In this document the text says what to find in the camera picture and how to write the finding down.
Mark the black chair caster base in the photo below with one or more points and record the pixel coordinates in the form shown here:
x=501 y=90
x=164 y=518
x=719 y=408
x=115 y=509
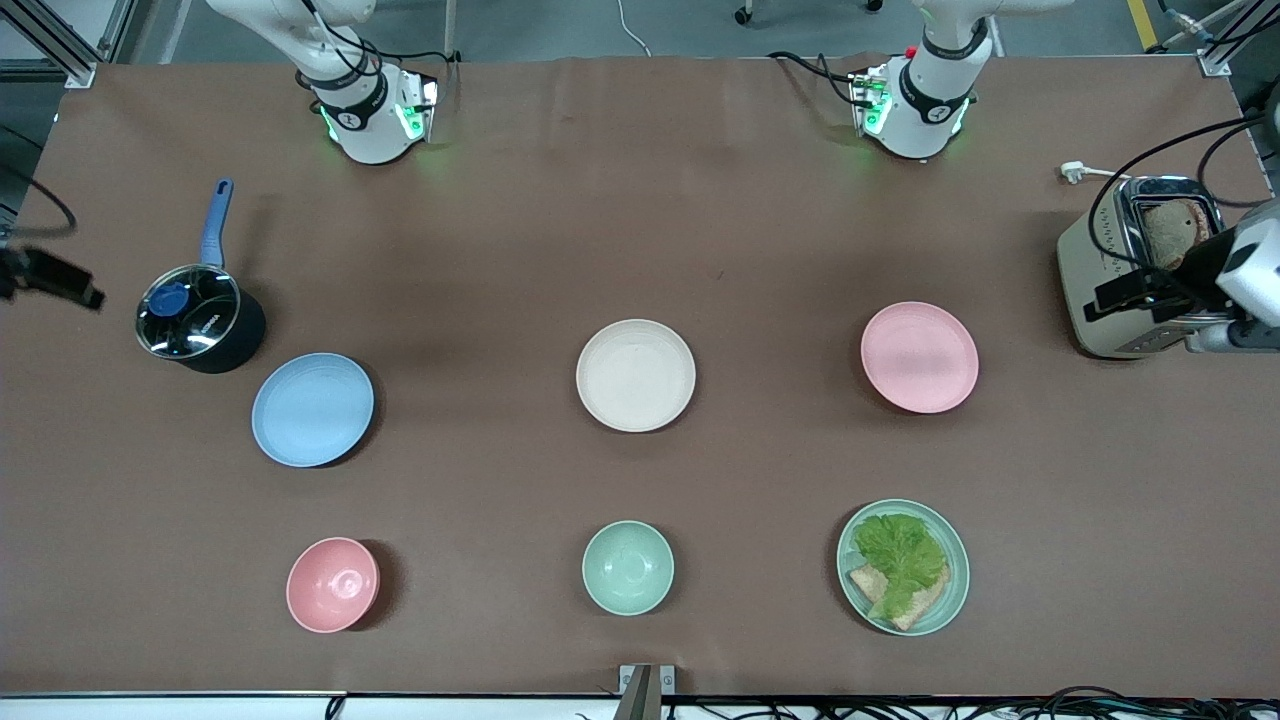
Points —
x=800 y=8

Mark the glass pot lid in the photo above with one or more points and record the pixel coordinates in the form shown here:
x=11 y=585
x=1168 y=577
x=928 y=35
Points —
x=188 y=312

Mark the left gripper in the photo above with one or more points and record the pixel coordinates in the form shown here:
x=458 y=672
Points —
x=1196 y=265

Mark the pink plate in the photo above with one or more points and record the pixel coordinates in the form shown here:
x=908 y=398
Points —
x=919 y=357

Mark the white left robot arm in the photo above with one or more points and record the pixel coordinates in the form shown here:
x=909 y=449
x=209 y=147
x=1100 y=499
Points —
x=925 y=115

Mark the brown toast slice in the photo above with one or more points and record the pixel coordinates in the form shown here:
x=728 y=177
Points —
x=1170 y=232

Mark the aluminium frame post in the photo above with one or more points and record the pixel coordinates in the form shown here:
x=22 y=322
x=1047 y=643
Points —
x=1215 y=35
x=50 y=40

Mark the green bowl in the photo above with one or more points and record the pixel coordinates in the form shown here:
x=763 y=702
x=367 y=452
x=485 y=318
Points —
x=627 y=567

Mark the pink bowl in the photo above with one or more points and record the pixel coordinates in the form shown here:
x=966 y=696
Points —
x=332 y=585

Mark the blue plate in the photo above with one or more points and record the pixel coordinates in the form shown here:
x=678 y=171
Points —
x=312 y=410

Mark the beige chrome toaster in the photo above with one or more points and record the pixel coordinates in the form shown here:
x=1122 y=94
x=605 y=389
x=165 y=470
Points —
x=1095 y=280

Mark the green plate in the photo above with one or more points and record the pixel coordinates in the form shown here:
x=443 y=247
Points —
x=955 y=590

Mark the brown table cover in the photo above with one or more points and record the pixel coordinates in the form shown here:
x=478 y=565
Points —
x=640 y=220

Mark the bread slice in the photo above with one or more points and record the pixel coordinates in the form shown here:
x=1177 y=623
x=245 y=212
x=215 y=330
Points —
x=925 y=605

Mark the green lettuce leaf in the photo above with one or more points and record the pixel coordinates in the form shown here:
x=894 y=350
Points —
x=900 y=560

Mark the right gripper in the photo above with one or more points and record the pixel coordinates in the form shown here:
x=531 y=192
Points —
x=38 y=268

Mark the beige plate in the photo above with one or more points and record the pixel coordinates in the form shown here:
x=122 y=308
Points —
x=636 y=376

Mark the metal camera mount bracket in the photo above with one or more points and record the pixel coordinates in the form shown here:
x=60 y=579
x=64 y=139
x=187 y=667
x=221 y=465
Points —
x=645 y=690

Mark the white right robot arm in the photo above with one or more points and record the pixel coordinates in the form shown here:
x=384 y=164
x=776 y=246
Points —
x=372 y=125

